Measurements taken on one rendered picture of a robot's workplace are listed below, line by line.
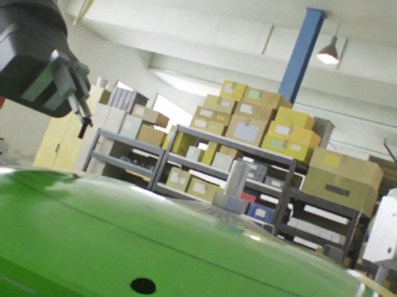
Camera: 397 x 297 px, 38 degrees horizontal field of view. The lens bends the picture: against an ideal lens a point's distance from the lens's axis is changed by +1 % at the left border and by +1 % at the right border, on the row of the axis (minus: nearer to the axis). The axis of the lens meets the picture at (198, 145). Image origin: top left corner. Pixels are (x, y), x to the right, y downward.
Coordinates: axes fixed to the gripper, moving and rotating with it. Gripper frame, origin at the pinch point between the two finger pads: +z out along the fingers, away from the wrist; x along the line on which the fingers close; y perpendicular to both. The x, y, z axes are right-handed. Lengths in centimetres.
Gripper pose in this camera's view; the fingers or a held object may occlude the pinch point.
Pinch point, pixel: (87, 123)
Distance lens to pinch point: 42.3
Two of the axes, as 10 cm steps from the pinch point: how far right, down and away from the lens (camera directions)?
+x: -5.9, -2.9, -7.5
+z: 4.0, 7.1, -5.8
